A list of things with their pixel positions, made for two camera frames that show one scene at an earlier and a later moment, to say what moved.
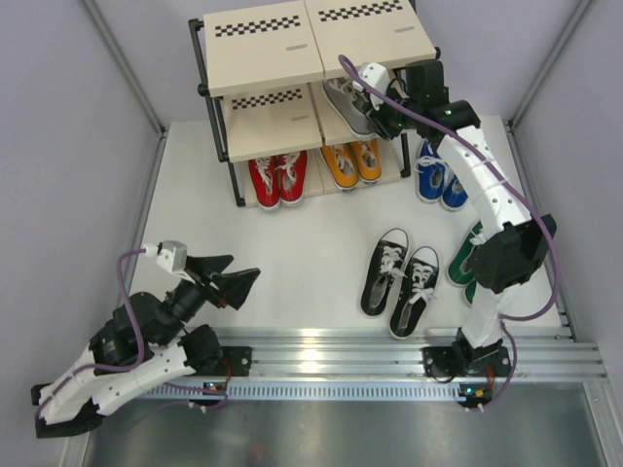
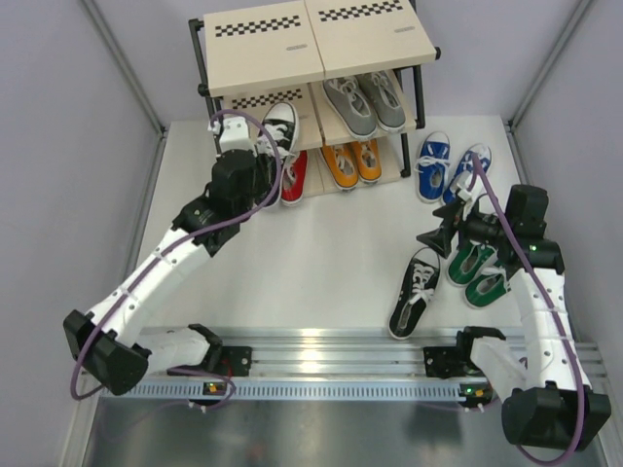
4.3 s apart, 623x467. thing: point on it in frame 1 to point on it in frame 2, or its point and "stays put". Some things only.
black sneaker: (421, 275) stays put
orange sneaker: (343, 162) stays put
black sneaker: (384, 271) to (282, 122)
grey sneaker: (351, 105) stays put
